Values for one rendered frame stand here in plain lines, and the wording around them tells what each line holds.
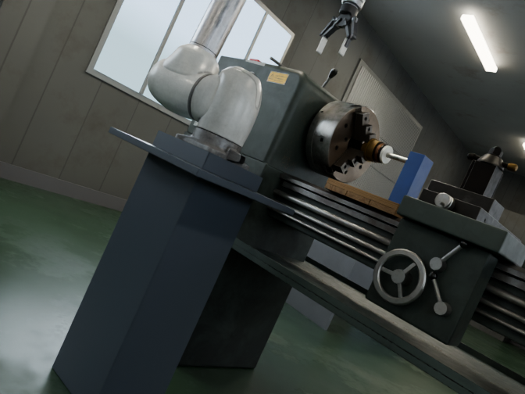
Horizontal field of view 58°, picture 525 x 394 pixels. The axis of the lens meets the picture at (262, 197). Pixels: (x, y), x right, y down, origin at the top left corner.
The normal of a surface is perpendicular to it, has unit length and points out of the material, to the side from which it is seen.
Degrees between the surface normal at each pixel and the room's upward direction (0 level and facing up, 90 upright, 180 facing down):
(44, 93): 90
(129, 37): 90
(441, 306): 90
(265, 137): 90
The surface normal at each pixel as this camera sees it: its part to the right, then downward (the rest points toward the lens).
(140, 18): 0.69, 0.33
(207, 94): -0.41, -0.18
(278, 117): -0.64, -0.28
